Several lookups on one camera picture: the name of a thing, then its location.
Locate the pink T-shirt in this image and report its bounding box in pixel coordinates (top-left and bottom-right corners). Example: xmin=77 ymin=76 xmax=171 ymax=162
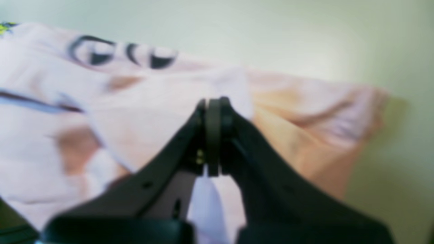
xmin=1 ymin=23 xmax=387 ymax=244

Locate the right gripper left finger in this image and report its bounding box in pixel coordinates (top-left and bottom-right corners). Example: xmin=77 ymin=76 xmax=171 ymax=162
xmin=40 ymin=99 xmax=222 ymax=244

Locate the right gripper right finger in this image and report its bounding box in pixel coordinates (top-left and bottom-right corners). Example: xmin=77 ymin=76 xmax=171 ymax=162
xmin=220 ymin=97 xmax=394 ymax=244

